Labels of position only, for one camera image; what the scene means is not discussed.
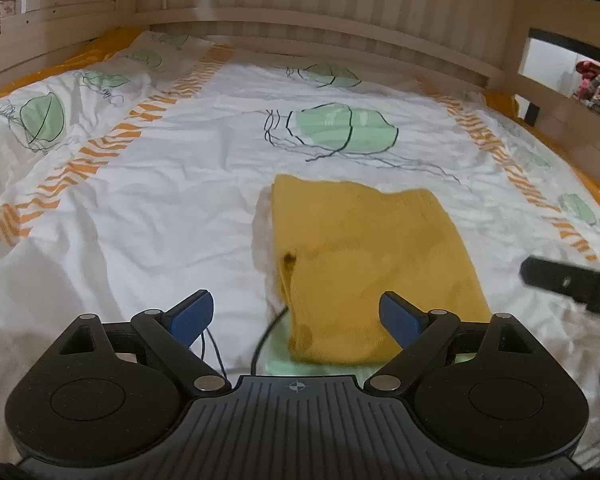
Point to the yellow knitted sweater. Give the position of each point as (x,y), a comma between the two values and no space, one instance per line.
(365,250)

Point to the pile of colourful clothes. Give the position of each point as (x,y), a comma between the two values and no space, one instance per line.
(597,87)

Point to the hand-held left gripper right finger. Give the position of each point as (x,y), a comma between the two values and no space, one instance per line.
(400,317)

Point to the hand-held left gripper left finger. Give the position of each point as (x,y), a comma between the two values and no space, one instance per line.
(192,317)

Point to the white leaf-printed duvet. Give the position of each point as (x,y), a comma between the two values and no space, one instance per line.
(180,175)

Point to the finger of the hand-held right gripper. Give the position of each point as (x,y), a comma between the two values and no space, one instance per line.
(580,285)

